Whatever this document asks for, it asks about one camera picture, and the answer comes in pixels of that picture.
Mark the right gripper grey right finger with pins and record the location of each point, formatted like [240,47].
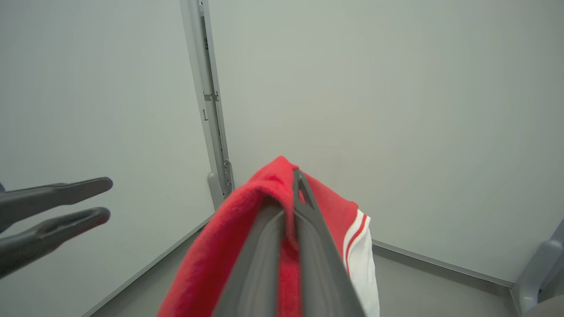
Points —
[321,273]

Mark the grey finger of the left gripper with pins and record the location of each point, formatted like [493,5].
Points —
[44,235]
[39,196]

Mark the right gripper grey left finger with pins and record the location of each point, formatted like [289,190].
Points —
[257,273]

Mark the red and white garment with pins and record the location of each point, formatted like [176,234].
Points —
[220,246]

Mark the grey baseboard strip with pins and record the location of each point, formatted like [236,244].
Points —
[440,263]
[145,268]

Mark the grey metal corner post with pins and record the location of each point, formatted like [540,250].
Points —
[207,88]

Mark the grey metal floor bracket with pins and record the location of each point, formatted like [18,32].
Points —
[535,268]

